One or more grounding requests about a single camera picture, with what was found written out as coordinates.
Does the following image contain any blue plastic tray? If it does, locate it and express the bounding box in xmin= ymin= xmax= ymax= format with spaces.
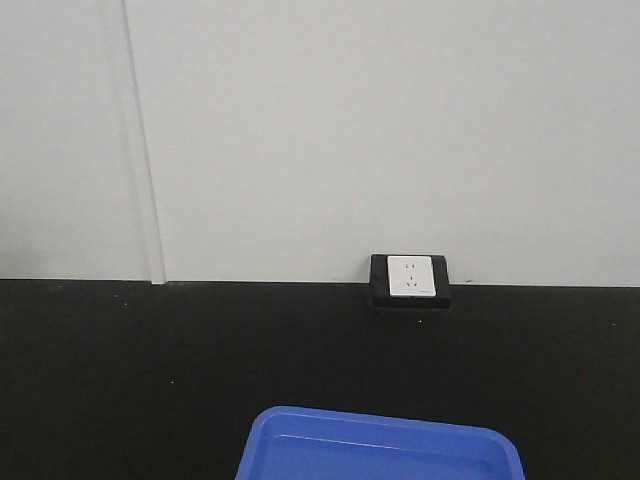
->
xmin=236 ymin=406 xmax=525 ymax=479

